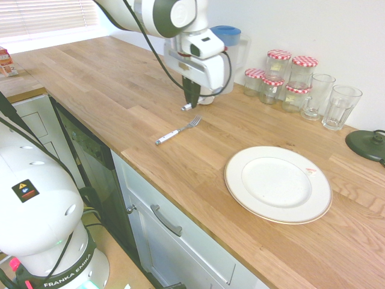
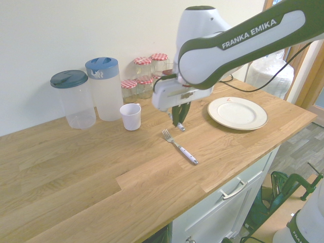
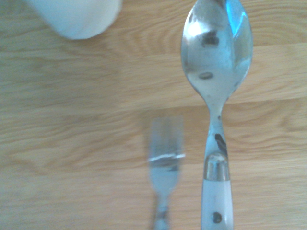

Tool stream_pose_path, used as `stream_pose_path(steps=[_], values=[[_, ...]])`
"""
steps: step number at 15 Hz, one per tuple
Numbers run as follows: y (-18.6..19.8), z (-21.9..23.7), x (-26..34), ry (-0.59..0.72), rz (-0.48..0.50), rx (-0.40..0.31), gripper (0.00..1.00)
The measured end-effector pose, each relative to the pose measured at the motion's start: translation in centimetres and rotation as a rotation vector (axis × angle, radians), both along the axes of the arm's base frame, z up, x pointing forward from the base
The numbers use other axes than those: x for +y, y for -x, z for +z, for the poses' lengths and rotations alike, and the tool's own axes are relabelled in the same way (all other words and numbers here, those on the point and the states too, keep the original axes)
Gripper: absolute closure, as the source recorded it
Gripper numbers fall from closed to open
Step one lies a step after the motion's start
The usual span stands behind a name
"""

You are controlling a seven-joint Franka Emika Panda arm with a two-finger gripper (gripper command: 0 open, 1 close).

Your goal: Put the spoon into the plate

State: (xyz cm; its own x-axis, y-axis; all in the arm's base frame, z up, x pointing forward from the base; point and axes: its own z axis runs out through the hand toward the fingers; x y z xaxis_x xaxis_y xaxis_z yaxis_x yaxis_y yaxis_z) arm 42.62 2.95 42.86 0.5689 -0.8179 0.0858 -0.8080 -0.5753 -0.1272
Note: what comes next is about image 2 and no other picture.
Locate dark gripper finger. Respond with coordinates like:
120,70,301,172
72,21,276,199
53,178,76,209
179,101,191,125
171,104,183,128

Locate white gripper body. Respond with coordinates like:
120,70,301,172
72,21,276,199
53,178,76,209
151,78,214,112

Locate silver spoon white handle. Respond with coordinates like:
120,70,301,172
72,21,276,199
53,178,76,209
166,110,186,132

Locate white plate gold rim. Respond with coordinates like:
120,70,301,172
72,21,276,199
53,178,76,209
207,97,269,132

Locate short jar red checkered lid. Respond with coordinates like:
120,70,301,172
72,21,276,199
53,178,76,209
120,79,139,103
136,76,154,100

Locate tall jar red checkered lid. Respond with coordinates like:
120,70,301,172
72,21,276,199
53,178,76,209
134,57,153,79
151,53,169,76

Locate white plastic cup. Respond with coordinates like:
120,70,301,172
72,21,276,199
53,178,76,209
119,103,142,132

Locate clear pitcher blue lid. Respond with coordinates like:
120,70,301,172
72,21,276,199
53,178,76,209
85,57,124,122

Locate bubble wrap roll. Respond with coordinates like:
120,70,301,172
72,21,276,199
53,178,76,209
246,49,296,102

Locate clear pitcher dark teal lid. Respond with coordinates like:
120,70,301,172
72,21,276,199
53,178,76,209
50,70,97,131

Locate green clamp stand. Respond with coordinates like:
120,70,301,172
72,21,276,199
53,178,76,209
249,171,308,230

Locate green metal clamp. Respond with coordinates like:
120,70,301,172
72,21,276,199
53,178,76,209
299,162,324,201

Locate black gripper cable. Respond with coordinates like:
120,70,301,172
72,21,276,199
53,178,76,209
152,73,178,92

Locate silver fork white handle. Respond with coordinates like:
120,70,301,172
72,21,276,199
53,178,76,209
161,129,199,166

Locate metal drawer handle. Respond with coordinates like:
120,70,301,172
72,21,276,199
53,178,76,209
219,177,248,200

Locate long black cable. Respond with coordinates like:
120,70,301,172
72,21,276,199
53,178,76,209
219,42,312,92

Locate white cabinet drawer with handle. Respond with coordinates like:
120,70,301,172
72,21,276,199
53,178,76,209
172,145,281,243

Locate wooden door frame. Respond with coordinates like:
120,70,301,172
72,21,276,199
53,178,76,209
285,39,324,110

